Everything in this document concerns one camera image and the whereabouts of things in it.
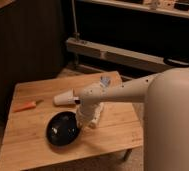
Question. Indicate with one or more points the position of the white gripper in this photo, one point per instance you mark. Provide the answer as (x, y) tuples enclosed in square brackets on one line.
[(89, 116)]

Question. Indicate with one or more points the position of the black ceramic bowl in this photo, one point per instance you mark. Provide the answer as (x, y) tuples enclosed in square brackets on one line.
[(62, 129)]

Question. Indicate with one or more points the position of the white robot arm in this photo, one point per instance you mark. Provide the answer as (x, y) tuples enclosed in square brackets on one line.
[(165, 97)]

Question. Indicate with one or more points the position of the small red white toy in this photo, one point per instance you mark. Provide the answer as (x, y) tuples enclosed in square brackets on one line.
[(76, 99)]

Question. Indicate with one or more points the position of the white paper cup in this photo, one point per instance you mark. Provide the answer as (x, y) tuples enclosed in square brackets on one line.
[(65, 98)]

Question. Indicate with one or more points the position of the orange carrot toy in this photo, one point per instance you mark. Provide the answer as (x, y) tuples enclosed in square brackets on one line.
[(27, 106)]

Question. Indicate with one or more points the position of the wooden table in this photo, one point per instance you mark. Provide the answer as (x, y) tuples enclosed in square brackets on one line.
[(25, 145)]

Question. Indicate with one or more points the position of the vertical metal pole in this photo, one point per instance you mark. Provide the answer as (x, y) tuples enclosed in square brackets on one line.
[(76, 33)]

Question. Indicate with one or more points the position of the wooden shelf with items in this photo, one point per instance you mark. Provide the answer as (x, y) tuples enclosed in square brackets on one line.
[(133, 6)]

